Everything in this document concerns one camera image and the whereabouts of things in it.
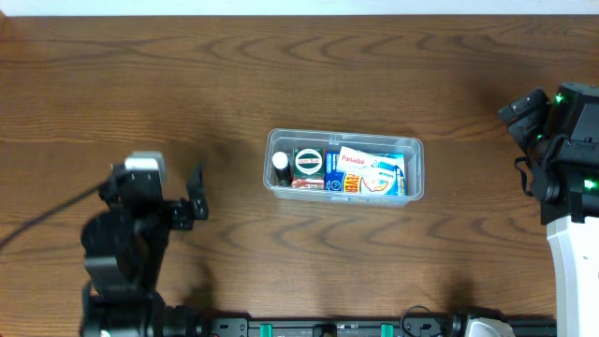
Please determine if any dark Woods syrup bottle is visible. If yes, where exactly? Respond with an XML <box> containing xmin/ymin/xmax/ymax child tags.
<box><xmin>271</xmin><ymin>152</ymin><xmax>293</xmax><ymax>187</ymax></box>

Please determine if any red Panadol ActiFast box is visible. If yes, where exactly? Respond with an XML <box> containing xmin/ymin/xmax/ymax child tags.
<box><xmin>291</xmin><ymin>178</ymin><xmax>325</xmax><ymax>190</ymax></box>

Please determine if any green Zam-Buk box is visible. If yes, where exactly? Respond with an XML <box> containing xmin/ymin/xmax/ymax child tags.
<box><xmin>293</xmin><ymin>147</ymin><xmax>326</xmax><ymax>179</ymax></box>

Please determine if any blue Kool Fever box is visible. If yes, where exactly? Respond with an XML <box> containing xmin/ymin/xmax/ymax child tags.
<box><xmin>325</xmin><ymin>152</ymin><xmax>406</xmax><ymax>197</ymax></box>

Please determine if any white Panadol box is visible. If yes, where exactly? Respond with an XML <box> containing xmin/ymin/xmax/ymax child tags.
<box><xmin>336</xmin><ymin>147</ymin><xmax>404</xmax><ymax>183</ymax></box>

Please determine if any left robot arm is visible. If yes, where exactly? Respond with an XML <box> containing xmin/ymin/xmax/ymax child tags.
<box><xmin>80</xmin><ymin>165</ymin><xmax>210</xmax><ymax>337</ymax></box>

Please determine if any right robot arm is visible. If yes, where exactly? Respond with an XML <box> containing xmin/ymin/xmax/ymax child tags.
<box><xmin>498</xmin><ymin>82</ymin><xmax>598</xmax><ymax>336</ymax></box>

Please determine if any clear plastic container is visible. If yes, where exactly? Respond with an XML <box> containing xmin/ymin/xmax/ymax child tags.
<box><xmin>263</xmin><ymin>128</ymin><xmax>425</xmax><ymax>207</ymax></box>

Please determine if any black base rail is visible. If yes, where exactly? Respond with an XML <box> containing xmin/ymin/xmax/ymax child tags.
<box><xmin>200</xmin><ymin>315</ymin><xmax>558</xmax><ymax>337</ymax></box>

